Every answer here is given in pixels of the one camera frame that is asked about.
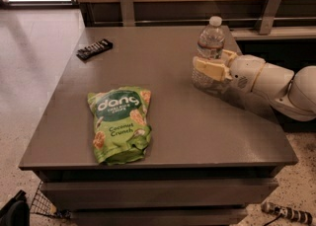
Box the black bag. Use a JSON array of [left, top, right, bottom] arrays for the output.
[[0, 189, 30, 226]]

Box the black candy bar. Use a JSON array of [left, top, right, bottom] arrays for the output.
[[76, 38, 114, 60]]

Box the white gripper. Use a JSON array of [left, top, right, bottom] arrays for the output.
[[193, 49, 266, 93]]

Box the left metal bracket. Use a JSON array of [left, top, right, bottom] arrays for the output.
[[119, 0, 135, 27]]

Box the clear plastic water bottle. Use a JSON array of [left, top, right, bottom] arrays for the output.
[[192, 16, 225, 90]]

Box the black white striped handle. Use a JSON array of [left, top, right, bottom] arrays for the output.
[[261, 202, 316, 226]]

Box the black wire basket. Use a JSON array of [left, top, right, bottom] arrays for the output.
[[31, 183, 71, 219]]

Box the grey drawer cabinet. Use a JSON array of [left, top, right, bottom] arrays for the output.
[[20, 27, 297, 226]]

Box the green Dang chips bag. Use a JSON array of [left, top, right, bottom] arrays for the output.
[[87, 87, 151, 165]]

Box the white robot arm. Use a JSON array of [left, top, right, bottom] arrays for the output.
[[193, 49, 316, 121]]

